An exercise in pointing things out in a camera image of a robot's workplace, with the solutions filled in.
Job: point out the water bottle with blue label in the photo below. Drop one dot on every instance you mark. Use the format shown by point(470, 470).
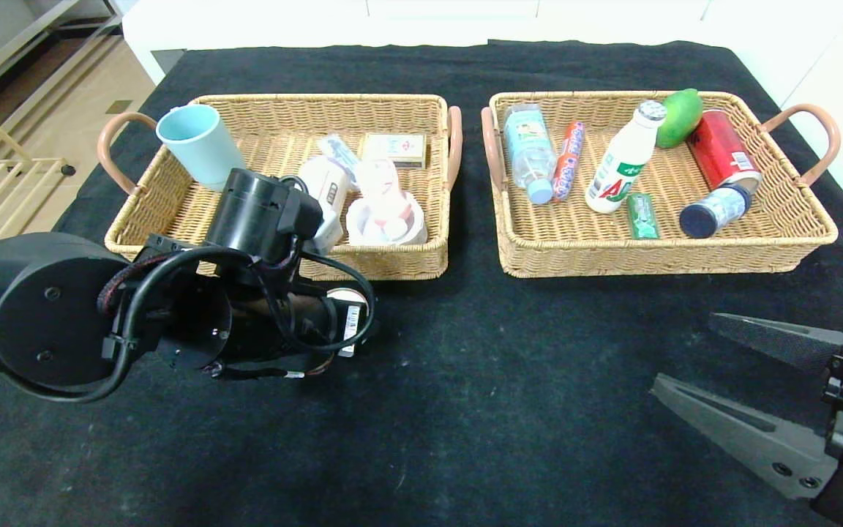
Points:
point(527, 146)

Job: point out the white tape roll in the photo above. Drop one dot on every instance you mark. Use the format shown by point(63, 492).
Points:
point(410, 230)

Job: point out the black table cloth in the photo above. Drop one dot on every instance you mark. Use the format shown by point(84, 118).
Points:
point(465, 410)

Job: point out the clear plastic wrapped pack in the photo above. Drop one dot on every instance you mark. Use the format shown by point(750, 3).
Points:
point(337, 150)

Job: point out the small printed card box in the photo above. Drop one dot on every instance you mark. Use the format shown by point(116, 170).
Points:
point(399, 148)

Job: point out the teal plastic cup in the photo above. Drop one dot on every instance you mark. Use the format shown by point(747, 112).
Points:
point(202, 146)

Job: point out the green mango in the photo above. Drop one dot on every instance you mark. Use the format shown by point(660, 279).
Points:
point(679, 117)

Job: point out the white milk drink bottle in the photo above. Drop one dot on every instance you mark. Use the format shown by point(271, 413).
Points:
point(623, 165)

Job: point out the wicker basket with food items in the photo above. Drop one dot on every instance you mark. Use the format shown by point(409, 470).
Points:
point(758, 219)

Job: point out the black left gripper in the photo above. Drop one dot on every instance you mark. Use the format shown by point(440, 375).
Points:
point(353, 326)

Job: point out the pink bottle with white cap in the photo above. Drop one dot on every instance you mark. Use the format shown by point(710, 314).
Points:
point(381, 187)

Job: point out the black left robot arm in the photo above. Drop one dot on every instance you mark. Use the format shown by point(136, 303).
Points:
point(41, 315)

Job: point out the wicker basket with teal cup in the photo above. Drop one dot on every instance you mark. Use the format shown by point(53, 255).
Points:
point(407, 260)

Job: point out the jar with dark blue cap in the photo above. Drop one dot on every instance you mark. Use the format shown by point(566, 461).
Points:
point(710, 212)

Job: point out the orange sausage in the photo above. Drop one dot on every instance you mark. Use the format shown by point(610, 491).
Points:
point(569, 161)

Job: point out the green chewing gum pack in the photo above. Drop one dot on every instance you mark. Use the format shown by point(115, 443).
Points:
point(642, 216)

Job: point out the red drink can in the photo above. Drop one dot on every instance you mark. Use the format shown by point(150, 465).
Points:
point(718, 150)

